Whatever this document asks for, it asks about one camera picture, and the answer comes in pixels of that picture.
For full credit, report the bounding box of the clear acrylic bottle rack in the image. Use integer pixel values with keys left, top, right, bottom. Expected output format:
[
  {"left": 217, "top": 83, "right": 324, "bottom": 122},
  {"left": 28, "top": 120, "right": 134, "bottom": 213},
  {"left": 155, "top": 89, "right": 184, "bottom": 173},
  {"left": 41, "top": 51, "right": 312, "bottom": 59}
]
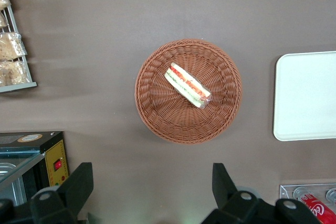
[{"left": 279, "top": 183, "right": 336, "bottom": 224}]

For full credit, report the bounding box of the cream plastic tray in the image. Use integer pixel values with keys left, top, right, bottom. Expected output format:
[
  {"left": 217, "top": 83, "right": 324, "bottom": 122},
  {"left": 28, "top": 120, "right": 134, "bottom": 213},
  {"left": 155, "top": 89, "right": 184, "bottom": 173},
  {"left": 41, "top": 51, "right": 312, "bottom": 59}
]
[{"left": 272, "top": 50, "right": 336, "bottom": 142}]

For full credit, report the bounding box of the black food warmer yellow panel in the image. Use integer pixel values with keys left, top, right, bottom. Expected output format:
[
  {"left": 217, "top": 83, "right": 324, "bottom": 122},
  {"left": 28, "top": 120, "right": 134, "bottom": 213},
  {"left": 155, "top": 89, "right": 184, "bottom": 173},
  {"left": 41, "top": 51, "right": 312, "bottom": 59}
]
[{"left": 0, "top": 131, "right": 70, "bottom": 207}]

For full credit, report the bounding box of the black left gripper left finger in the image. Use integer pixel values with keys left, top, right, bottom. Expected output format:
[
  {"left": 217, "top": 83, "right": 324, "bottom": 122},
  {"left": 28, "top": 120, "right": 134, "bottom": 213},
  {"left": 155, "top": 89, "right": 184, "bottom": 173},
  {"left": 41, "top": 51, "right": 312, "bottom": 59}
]
[{"left": 0, "top": 162, "right": 94, "bottom": 224}]

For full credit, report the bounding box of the grey wire snack rack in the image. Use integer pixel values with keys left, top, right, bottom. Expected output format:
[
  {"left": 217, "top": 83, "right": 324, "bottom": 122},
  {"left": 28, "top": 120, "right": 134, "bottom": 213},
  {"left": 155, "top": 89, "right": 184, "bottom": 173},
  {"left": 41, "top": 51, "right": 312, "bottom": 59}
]
[{"left": 0, "top": 0, "right": 38, "bottom": 94}]

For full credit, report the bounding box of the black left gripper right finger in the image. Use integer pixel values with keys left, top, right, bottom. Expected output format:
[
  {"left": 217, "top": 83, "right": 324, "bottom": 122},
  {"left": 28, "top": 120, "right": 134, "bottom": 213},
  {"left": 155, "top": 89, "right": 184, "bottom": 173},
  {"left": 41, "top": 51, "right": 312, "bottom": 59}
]
[{"left": 201, "top": 163, "right": 322, "bottom": 224}]

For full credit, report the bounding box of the triangle sandwich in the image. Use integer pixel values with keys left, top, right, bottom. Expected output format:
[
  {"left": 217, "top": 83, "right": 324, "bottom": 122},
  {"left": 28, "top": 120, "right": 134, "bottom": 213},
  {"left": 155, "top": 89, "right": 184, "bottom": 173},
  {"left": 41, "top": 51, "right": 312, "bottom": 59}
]
[{"left": 164, "top": 62, "right": 213, "bottom": 109}]

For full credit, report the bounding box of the brown wicker basket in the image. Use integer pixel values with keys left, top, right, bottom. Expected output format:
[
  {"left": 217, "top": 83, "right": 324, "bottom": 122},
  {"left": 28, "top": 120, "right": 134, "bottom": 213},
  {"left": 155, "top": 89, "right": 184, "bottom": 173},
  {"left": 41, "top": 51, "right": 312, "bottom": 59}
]
[{"left": 134, "top": 38, "right": 243, "bottom": 145}]

